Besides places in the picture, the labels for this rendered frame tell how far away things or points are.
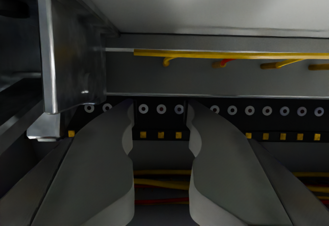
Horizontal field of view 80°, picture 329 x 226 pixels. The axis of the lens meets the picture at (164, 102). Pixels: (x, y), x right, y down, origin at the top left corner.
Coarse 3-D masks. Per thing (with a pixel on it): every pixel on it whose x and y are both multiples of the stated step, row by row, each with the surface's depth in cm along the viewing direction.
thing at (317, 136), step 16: (112, 96) 22; (128, 96) 22; (144, 96) 23; (80, 112) 23; (96, 112) 23; (224, 112) 23; (240, 112) 23; (256, 112) 23; (272, 112) 23; (80, 128) 23; (144, 128) 23; (160, 128) 23; (176, 128) 23; (240, 128) 23; (256, 128) 23; (272, 128) 23; (288, 128) 23; (304, 128) 23; (320, 128) 24
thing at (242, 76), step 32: (128, 64) 8; (160, 64) 8; (192, 64) 8; (224, 64) 7; (256, 64) 8; (288, 64) 8; (320, 64) 8; (256, 96) 9; (288, 96) 9; (320, 96) 9
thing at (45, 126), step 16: (32, 80) 5; (0, 96) 4; (16, 96) 4; (32, 96) 4; (0, 112) 3; (16, 112) 3; (32, 112) 4; (64, 112) 5; (0, 128) 3; (16, 128) 3; (32, 128) 5; (48, 128) 5; (64, 128) 5; (0, 144) 3
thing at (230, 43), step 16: (112, 48) 8; (128, 48) 8; (144, 48) 8; (160, 48) 8; (176, 48) 8; (192, 48) 8; (208, 48) 8; (224, 48) 8; (240, 48) 8; (256, 48) 8; (272, 48) 8; (288, 48) 8; (304, 48) 8; (320, 48) 8
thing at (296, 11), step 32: (96, 0) 4; (128, 0) 4; (160, 0) 4; (192, 0) 4; (224, 0) 4; (256, 0) 4; (288, 0) 4; (320, 0) 4; (128, 32) 7; (160, 32) 7; (192, 32) 7; (224, 32) 7; (256, 32) 7; (288, 32) 7; (320, 32) 7; (160, 96) 22; (192, 96) 22; (224, 96) 22
